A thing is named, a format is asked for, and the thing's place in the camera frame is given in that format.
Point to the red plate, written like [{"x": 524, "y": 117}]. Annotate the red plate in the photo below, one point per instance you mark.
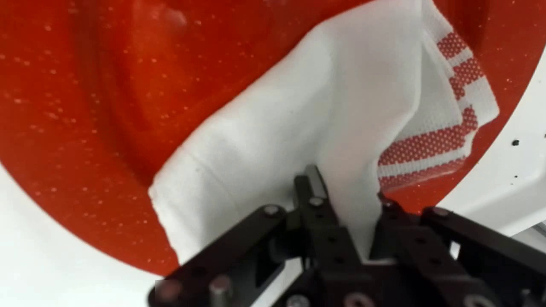
[{"x": 103, "y": 112}]

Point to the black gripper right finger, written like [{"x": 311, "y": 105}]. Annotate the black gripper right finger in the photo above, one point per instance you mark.
[{"x": 432, "y": 249}]

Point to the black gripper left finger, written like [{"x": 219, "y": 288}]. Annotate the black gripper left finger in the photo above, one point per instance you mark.
[{"x": 318, "y": 226}]

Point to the white cloth with red stripes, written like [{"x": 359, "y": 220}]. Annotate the white cloth with red stripes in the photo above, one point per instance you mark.
[{"x": 318, "y": 112}]

